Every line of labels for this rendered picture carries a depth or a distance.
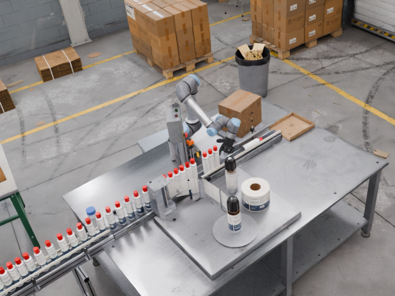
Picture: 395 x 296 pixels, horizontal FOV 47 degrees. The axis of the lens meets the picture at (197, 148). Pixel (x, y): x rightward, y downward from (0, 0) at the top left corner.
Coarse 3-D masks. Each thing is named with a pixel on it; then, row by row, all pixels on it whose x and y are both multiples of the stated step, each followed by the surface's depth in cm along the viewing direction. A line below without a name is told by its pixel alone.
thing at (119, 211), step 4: (116, 204) 314; (120, 204) 319; (116, 208) 316; (120, 208) 316; (116, 212) 318; (120, 212) 318; (120, 216) 320; (124, 216) 322; (120, 220) 322; (124, 220) 324; (120, 224) 325; (124, 224) 325
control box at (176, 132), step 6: (168, 114) 324; (174, 114) 323; (168, 120) 317; (174, 120) 316; (180, 120) 318; (168, 126) 318; (174, 126) 319; (180, 126) 320; (168, 132) 322; (174, 132) 322; (180, 132) 322; (174, 138) 325; (180, 138) 325
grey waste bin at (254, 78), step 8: (240, 72) 578; (248, 72) 569; (256, 72) 568; (264, 72) 572; (240, 80) 589; (248, 80) 578; (256, 80) 577; (264, 80) 581; (240, 88) 603; (248, 88) 586; (256, 88) 584; (264, 88) 589; (264, 96) 598
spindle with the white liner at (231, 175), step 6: (228, 162) 322; (234, 162) 324; (228, 168) 325; (234, 168) 326; (228, 174) 329; (234, 174) 329; (228, 180) 332; (234, 180) 332; (228, 186) 336; (234, 186) 335; (234, 192) 339
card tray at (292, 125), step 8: (280, 120) 410; (288, 120) 412; (296, 120) 410; (304, 120) 407; (272, 128) 405; (280, 128) 404; (288, 128) 403; (296, 128) 401; (304, 128) 400; (288, 136) 393; (296, 136) 391
